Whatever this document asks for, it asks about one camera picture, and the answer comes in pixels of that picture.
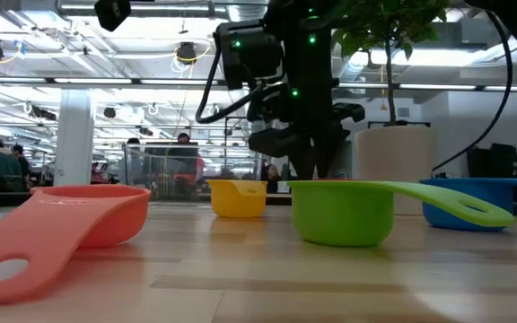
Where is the blue measuring cup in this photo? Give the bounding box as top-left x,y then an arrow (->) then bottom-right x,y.
419,177 -> 517,232

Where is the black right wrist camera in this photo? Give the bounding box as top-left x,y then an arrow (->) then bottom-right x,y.
215,20 -> 285,91

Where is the green potted tree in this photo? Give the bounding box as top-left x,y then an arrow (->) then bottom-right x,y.
329,0 -> 451,127

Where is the yellow measuring cup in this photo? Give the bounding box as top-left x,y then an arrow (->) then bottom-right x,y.
207,179 -> 268,220

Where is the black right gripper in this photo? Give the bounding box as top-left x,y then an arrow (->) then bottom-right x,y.
247,79 -> 366,180

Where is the coral measuring cup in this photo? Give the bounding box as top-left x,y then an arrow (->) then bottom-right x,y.
0,184 -> 152,307

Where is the black equipment rack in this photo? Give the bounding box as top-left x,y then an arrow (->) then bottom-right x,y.
466,143 -> 517,180

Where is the green measuring cup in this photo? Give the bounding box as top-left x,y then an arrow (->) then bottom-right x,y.
287,179 -> 515,248

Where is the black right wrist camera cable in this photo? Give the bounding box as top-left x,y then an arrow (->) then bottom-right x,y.
194,44 -> 286,125

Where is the clear glass enclosure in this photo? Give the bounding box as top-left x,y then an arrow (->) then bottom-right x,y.
121,142 -> 259,202

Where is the white planter pot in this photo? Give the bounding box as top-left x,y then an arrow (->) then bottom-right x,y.
354,125 -> 438,216

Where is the person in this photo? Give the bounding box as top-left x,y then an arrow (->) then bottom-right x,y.
0,138 -> 22,193
168,132 -> 206,198
11,144 -> 31,188
261,163 -> 283,194

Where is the black frame bar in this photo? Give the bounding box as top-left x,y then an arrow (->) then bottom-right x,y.
367,119 -> 432,130

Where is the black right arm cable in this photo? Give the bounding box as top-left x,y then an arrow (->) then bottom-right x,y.
431,11 -> 514,174

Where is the white building column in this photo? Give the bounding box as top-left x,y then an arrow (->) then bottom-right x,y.
53,88 -> 97,188

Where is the long ceiling light strip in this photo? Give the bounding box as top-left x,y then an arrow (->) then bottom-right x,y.
337,82 -> 517,93
0,75 -> 223,86

